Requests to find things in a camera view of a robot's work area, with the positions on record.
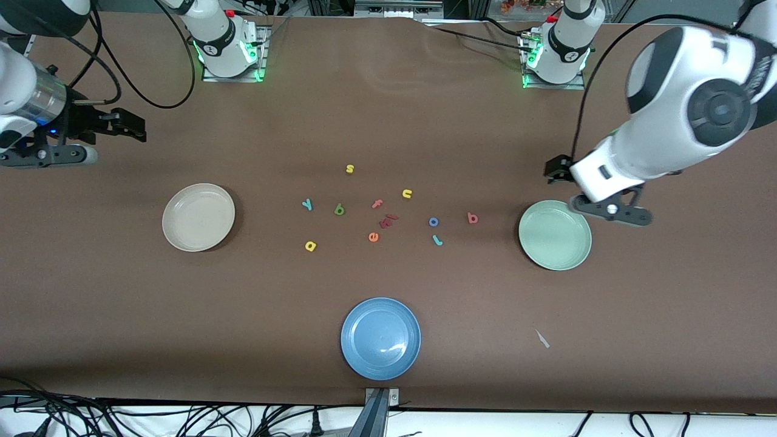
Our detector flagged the light green plate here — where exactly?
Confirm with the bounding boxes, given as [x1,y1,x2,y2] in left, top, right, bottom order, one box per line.
[518,200,592,271]

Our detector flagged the beige plate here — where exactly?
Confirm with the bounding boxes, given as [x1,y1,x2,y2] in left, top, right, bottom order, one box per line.
[161,183,236,252]

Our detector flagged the brown table cover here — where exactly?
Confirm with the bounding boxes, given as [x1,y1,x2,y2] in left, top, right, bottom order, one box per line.
[0,9,777,415]

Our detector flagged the grey metal box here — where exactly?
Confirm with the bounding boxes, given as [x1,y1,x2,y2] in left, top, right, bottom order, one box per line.
[355,0,444,19]

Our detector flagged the blue plate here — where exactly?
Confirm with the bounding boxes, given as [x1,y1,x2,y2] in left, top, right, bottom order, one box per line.
[340,297,421,381]

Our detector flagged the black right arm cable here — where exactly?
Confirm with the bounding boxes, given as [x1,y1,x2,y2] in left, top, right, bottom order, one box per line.
[67,0,196,110]

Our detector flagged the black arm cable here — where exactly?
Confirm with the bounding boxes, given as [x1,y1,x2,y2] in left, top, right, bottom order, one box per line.
[67,0,196,110]
[571,13,759,160]

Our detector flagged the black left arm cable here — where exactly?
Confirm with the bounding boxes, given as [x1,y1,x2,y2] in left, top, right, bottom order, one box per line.
[571,13,759,160]

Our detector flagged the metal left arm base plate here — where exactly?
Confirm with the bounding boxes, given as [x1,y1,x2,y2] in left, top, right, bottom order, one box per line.
[521,30,587,90]

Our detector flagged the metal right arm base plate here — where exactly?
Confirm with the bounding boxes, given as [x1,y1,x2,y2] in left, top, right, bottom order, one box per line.
[202,24,269,83]

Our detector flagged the long black table cable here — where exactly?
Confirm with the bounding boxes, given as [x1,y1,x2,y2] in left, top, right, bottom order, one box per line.
[432,27,530,53]

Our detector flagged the short black table cable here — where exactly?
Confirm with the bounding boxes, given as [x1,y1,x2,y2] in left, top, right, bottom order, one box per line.
[483,17,536,37]

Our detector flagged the looped black floor cable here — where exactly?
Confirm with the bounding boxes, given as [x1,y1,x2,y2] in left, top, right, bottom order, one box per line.
[628,412,691,437]

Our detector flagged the tangled black floor cables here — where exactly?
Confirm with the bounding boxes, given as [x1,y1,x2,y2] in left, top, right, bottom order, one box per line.
[0,376,365,437]

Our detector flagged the grey metal bracket post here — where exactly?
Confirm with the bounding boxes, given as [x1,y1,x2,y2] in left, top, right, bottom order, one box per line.
[363,387,401,437]

